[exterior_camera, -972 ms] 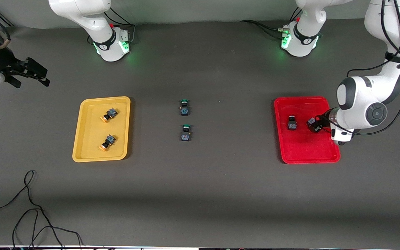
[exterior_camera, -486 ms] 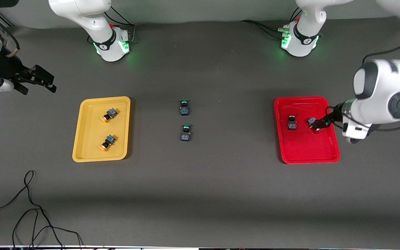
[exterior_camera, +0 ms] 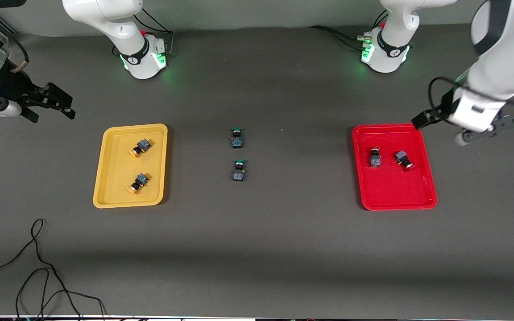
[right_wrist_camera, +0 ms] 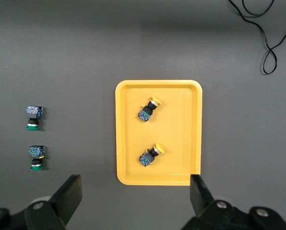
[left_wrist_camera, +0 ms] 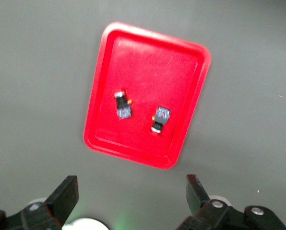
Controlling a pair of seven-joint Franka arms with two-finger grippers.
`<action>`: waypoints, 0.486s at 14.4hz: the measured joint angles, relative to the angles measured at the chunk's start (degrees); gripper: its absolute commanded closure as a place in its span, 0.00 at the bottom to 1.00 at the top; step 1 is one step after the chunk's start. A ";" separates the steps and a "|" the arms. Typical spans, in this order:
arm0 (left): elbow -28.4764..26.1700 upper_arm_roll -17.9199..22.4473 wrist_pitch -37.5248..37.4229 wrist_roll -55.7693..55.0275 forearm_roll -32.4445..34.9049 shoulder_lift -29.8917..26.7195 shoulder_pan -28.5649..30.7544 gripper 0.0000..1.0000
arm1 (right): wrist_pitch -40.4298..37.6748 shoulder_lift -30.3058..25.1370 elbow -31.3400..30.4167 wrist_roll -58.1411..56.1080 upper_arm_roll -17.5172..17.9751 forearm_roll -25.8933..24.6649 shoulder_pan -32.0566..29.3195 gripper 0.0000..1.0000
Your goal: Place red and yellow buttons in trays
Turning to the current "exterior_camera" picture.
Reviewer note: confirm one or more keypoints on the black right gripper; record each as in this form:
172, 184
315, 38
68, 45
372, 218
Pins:
14, 89

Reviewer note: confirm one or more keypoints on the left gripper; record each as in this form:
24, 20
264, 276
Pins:
443, 108

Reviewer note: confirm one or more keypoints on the red push button switch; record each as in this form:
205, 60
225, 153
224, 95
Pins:
375, 159
401, 157

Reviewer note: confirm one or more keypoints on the yellow push button switch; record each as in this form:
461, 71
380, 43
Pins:
141, 180
143, 145

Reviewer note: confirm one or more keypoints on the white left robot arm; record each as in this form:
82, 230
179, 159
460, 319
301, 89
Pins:
498, 67

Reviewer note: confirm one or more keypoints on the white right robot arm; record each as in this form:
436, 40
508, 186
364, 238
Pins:
118, 26

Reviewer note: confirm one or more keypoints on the red plastic tray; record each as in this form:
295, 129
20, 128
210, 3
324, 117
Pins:
395, 187

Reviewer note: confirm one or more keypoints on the yellow plastic tray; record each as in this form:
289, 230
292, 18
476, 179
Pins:
114, 178

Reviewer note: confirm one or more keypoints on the dark grey table mat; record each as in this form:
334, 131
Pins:
257, 249

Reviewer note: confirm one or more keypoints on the aluminium frame rail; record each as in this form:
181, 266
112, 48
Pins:
2, 26

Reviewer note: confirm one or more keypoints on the green push button switch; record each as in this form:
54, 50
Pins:
238, 175
237, 141

